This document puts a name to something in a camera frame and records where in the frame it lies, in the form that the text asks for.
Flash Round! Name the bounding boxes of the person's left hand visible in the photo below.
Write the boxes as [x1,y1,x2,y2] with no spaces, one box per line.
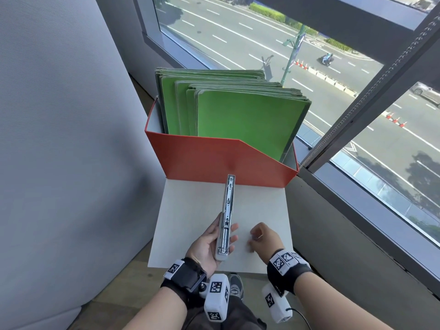
[185,213,240,272]

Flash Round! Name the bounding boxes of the person's right hand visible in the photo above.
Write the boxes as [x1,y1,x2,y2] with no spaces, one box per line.
[247,222,284,265]

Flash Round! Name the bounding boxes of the silver white stapler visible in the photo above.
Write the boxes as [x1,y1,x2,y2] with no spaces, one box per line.
[214,174,238,262]

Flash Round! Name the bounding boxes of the person's right forearm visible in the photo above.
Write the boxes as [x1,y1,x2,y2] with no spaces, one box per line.
[293,271,393,330]

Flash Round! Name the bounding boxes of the person's left forearm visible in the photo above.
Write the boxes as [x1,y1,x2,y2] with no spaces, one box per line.
[121,288,189,330]

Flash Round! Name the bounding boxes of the grey sneaker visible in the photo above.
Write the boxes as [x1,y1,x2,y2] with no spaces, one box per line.
[227,273,245,302]

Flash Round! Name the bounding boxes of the red file box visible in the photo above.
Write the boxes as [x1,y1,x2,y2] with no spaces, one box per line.
[144,96,299,189]

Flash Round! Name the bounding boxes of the dark grey trousers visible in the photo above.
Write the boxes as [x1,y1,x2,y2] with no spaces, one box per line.
[181,296,267,330]

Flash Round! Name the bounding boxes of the stack of green folders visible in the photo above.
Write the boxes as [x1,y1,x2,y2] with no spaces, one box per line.
[154,67,312,164]

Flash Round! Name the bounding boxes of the row of white road barriers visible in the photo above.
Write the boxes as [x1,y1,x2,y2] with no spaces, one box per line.
[307,66,359,97]

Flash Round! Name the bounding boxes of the grey fabric partition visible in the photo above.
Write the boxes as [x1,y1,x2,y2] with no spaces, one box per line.
[0,0,166,330]

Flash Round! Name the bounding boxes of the green street lamp pole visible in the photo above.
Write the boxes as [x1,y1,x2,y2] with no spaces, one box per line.
[281,25,307,87]

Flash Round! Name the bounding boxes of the silver car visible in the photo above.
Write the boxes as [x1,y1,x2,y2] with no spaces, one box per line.
[410,82,440,107]

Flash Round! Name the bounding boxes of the green roadside hedge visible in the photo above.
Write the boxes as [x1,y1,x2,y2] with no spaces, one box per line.
[249,1,355,54]

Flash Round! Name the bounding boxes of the black right wrist strap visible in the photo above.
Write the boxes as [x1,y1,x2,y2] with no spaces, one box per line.
[266,249,313,296]

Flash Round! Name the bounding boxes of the black wrist strap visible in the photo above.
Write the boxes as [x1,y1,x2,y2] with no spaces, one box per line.
[160,257,209,309]
[266,249,313,296]

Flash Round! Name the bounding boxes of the black left wrist strap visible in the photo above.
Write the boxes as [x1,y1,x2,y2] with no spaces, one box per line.
[160,257,209,309]

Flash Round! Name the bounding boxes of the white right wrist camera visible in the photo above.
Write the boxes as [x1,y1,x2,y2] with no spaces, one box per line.
[261,283,293,324]

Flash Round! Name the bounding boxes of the metal bead chain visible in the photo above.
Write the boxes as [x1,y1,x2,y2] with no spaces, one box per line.
[299,15,440,169]

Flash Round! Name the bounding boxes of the black cable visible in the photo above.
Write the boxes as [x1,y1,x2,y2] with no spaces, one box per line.
[290,307,311,330]

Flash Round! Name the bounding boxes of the dark grey window frame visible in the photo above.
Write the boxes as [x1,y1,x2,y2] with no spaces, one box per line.
[132,0,440,297]

